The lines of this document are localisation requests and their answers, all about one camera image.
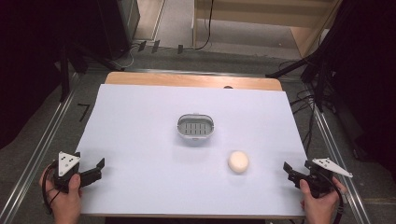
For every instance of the light wooden cabinet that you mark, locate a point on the light wooden cabinet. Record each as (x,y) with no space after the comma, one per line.
(264,18)

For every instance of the dark cabinet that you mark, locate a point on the dark cabinet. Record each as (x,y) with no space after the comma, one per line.
(115,28)

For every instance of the white table mat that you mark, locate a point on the white table mat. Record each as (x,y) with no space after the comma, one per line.
(155,161)

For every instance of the black curtain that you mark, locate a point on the black curtain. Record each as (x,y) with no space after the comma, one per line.
(367,77)
(28,62)

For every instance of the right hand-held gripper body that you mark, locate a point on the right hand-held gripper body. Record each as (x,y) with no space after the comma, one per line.
(320,177)

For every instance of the metal floor rail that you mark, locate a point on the metal floor rail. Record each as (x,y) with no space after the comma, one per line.
(37,155)
(337,155)

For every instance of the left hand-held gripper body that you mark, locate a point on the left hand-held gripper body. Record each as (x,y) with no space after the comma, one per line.
(65,163)

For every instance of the black metal stand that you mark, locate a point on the black metal stand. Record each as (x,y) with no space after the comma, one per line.
(319,81)
(64,77)

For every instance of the person's left hand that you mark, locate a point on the person's left hand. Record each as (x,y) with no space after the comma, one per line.
(67,203)

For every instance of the grey white soap dish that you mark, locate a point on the grey white soap dish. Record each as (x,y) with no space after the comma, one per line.
(195,126)

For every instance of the round cream soap bar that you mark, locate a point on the round cream soap bar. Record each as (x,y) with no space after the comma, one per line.
(238,161)

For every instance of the person's right hand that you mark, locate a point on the person's right hand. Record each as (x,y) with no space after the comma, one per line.
(320,207)

